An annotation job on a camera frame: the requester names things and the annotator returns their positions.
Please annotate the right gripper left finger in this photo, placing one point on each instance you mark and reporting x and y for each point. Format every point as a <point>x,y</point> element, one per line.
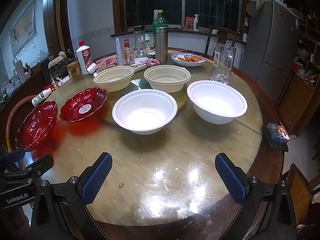
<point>93,177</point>

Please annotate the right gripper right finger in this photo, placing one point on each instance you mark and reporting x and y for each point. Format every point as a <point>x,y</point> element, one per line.
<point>233,177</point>

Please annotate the red glass plate plain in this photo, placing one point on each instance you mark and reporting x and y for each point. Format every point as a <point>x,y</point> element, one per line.
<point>37,126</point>

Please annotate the red glass plate with sticker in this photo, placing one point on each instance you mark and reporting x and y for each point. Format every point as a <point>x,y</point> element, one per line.
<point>83,104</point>

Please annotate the white foam bowl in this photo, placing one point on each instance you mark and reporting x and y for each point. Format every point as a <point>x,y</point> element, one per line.
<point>144,111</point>
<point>216,102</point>

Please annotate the beige plastic bowl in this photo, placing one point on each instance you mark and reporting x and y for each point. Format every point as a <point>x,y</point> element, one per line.
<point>115,78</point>
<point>167,78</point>

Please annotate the cigarette pack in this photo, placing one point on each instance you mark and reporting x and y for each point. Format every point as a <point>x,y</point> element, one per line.
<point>276,137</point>

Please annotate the small white green bottle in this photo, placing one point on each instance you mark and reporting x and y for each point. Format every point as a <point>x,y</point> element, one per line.
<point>42,96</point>

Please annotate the gold glitter turntable mat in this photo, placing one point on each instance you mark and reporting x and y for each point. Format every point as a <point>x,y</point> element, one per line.
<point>105,113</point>

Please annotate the silver turntable center disc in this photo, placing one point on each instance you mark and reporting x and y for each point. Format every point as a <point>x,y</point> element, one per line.
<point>138,84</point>

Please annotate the dark quilted jacket fur collar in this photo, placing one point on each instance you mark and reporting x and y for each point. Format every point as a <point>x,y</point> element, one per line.
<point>58,66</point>

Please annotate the gold lid glass jar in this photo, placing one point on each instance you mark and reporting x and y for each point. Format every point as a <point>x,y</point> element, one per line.
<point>74,70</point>

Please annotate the pink cloth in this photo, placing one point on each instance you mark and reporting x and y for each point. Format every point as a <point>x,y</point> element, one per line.
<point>106,61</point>

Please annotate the white liquor bottle red cap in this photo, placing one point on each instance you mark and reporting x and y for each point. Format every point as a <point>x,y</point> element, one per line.
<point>84,57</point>

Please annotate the clear glass beer mug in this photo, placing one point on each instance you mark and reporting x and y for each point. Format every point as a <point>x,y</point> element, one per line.
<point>223,59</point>

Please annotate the grey refrigerator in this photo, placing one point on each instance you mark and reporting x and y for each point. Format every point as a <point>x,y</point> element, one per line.
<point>270,49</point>

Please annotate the blue white plate with food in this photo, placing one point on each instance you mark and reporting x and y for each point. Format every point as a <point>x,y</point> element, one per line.
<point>188,59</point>

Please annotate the small clear liquor bottle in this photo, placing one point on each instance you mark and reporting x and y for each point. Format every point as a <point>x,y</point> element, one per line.
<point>128,54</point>

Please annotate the wooden chair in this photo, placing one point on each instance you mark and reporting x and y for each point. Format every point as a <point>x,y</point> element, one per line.
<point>222,34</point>

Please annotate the clear glass jar black lid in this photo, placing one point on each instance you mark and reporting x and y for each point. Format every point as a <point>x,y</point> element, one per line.
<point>139,35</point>

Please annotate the white spray bottle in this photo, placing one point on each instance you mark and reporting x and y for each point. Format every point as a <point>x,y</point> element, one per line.
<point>196,23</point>

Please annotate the stainless steel thermos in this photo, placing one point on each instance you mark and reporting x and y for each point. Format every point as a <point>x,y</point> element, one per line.
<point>161,44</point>

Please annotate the green plastic bottle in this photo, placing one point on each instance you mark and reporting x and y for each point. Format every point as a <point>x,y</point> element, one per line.
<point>159,21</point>

